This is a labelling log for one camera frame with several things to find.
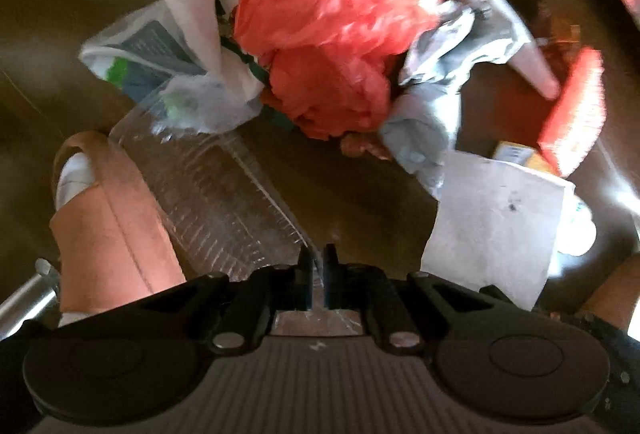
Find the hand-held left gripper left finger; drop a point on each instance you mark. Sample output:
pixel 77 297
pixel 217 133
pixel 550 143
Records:
pixel 304 284

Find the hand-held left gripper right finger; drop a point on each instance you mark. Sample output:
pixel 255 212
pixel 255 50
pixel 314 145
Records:
pixel 331 284

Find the clear plastic container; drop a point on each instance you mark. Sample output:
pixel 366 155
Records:
pixel 215 199

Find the white paper sheet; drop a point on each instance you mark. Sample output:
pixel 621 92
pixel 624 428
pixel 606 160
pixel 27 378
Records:
pixel 490 224

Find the yellow box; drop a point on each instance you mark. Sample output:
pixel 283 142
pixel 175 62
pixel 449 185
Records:
pixel 515 152

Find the white plastic bottle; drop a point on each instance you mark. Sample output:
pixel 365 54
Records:
pixel 577 226

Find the red box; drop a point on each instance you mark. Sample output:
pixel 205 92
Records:
pixel 575 114

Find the person's bare leg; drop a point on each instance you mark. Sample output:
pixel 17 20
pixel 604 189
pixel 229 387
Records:
pixel 617 289

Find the white printed plastic bag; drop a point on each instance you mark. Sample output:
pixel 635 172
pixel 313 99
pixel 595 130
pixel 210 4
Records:
pixel 145 39

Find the red plastic bag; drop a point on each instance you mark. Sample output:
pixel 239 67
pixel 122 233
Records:
pixel 325 14

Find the pale pink wrapper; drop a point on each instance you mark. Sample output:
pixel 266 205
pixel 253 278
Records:
pixel 537 69

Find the grey plastic bag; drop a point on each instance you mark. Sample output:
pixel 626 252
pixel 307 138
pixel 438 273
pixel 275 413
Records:
pixel 435 59

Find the small orange wrapper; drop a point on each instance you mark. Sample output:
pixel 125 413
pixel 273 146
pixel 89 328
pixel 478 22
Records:
pixel 360 147

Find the thin clear plastic bag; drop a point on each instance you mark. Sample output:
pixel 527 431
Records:
pixel 210 104

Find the black dotted shorts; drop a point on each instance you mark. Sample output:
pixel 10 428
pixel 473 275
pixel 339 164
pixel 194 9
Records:
pixel 625 364

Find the metal tube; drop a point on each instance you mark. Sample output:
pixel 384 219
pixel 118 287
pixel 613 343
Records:
pixel 25 301

